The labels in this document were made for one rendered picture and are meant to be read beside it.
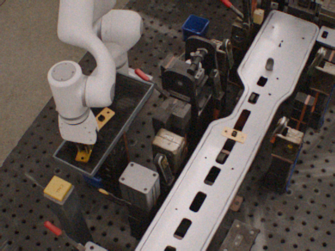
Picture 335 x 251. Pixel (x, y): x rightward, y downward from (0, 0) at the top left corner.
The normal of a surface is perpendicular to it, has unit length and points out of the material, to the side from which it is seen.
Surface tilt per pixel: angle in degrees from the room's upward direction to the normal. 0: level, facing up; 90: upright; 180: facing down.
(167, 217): 0
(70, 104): 91
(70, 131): 90
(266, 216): 0
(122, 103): 0
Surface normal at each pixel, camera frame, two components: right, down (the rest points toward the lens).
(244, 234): -0.04, -0.57
